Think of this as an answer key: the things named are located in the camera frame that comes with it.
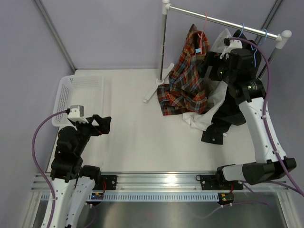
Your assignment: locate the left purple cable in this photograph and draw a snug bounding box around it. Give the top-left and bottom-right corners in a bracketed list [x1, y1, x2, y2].
[32, 108, 72, 224]

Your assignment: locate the white slotted cable duct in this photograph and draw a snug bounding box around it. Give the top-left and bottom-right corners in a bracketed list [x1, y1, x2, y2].
[40, 192, 220, 202]

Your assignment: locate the white shirt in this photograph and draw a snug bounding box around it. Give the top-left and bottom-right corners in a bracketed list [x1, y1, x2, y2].
[182, 28, 232, 132]

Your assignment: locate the metal clothes rack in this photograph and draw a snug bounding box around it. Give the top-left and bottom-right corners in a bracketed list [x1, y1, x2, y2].
[143, 0, 292, 103]

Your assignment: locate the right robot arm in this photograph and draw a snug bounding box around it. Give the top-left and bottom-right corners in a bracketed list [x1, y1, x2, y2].
[199, 48, 296, 189]

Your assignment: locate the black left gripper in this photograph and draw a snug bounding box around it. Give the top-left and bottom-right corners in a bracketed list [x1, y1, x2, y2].
[72, 114, 111, 155]

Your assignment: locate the pink wire hanger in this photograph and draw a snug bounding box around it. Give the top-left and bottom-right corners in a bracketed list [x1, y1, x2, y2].
[195, 13, 209, 55]

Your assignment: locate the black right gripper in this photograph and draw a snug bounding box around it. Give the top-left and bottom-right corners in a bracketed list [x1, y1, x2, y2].
[196, 51, 235, 86]

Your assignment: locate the purple cable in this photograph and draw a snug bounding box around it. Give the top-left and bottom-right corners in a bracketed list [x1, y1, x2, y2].
[224, 38, 304, 198]
[32, 108, 72, 224]

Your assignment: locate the red plaid shirt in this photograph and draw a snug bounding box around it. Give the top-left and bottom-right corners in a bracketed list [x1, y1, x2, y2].
[157, 24, 208, 116]

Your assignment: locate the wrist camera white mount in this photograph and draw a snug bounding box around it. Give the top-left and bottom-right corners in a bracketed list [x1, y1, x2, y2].
[67, 105, 88, 124]
[219, 38, 243, 59]

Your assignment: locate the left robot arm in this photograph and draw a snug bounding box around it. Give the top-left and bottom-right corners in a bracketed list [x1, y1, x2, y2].
[41, 114, 112, 228]

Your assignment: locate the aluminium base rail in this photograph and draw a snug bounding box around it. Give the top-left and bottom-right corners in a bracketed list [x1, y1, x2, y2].
[30, 172, 289, 193]

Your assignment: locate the white plastic basket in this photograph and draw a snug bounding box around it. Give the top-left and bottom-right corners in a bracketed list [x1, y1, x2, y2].
[53, 75, 105, 117]

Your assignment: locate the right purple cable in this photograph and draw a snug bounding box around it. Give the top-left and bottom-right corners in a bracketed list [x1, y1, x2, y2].
[224, 38, 304, 198]

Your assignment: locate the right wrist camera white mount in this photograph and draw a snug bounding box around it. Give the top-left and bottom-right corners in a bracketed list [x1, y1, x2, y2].
[219, 38, 243, 59]

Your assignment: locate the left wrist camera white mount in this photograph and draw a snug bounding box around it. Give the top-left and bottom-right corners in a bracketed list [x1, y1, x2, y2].
[67, 105, 88, 124]

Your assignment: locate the black pinstripe shirt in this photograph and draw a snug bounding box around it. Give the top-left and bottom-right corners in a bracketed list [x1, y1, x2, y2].
[201, 30, 266, 145]

